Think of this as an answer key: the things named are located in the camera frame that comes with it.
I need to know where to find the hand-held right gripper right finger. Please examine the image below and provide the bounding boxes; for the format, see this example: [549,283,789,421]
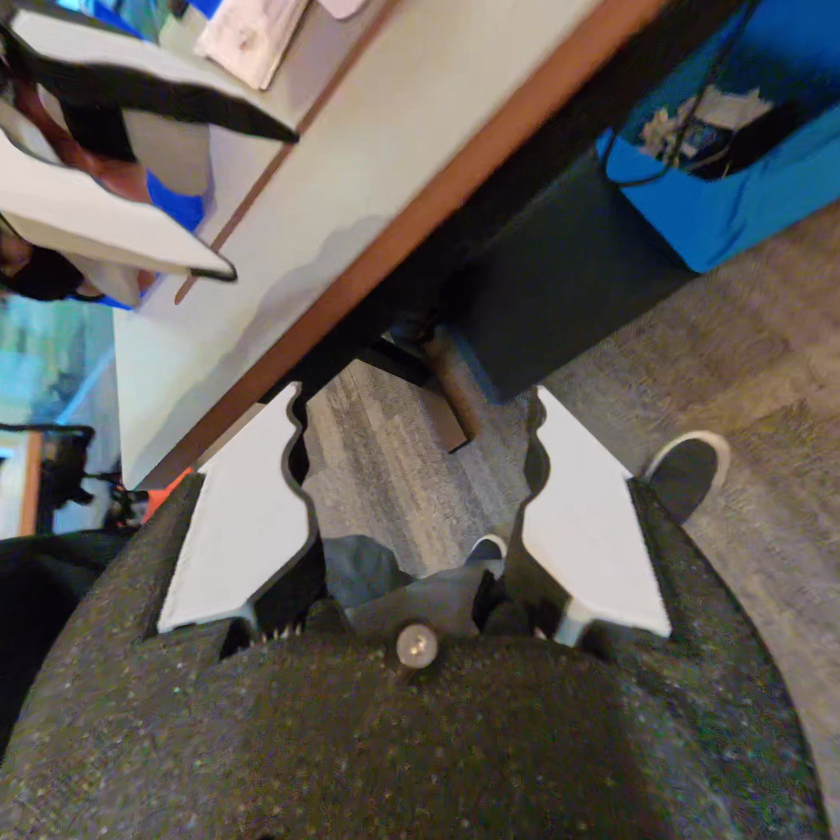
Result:
[517,385,674,647]

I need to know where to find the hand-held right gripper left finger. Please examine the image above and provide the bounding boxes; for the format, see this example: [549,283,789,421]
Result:
[156,382,324,644]

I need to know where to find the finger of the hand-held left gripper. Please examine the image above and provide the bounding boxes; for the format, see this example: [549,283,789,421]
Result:
[0,98,238,284]
[0,8,301,145]

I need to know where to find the person's left hand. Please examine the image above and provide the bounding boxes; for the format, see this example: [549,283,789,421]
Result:
[13,77,153,204]

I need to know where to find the orange object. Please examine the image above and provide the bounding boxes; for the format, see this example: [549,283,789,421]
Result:
[146,466,196,522]

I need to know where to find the person's dark shoe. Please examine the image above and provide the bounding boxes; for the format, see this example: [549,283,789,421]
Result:
[463,533,510,580]
[642,430,732,527]

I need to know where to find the illustrated instruction sheet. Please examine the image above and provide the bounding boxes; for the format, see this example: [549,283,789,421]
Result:
[195,0,311,91]

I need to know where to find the grey desk with black legs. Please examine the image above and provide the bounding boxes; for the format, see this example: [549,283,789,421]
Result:
[113,0,670,492]

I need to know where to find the dark grey floor bin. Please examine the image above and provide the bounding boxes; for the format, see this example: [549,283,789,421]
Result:
[451,164,698,405]

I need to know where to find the white packaging scraps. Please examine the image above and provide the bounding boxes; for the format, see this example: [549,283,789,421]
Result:
[638,85,777,165]

